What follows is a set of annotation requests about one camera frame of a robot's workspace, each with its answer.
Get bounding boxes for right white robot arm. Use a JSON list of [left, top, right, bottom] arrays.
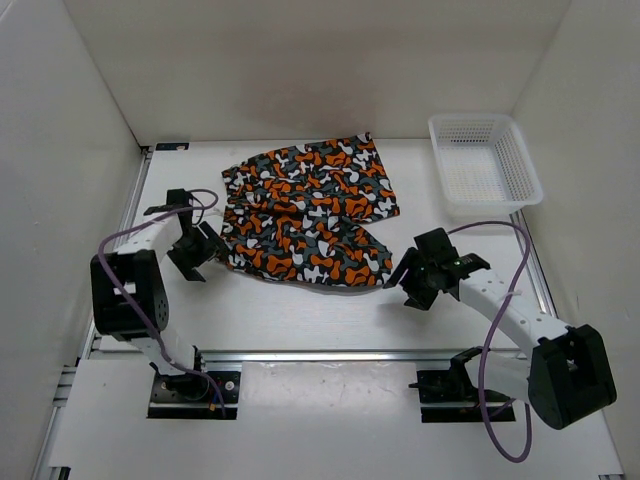
[[387, 228, 617, 430]]

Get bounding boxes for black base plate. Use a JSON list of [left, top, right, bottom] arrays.
[[409, 369, 517, 424], [147, 370, 241, 420]]

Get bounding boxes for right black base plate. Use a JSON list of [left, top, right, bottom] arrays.
[[409, 369, 517, 424]]

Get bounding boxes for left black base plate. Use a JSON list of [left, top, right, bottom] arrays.
[[147, 370, 241, 420]]

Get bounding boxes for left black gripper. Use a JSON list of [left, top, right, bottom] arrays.
[[166, 220, 228, 282]]

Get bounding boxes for orange camouflage shorts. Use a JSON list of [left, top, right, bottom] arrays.
[[220, 133, 400, 287]]

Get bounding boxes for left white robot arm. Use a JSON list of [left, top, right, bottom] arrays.
[[90, 189, 228, 400]]

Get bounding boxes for white perforated plastic basket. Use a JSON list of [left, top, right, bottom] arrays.
[[428, 113, 544, 218]]

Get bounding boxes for blue corner label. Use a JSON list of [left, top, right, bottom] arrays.
[[155, 142, 190, 151]]

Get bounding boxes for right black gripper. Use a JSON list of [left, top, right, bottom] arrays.
[[384, 246, 439, 311]]

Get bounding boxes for front aluminium rail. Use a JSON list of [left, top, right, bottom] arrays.
[[89, 349, 566, 364]]

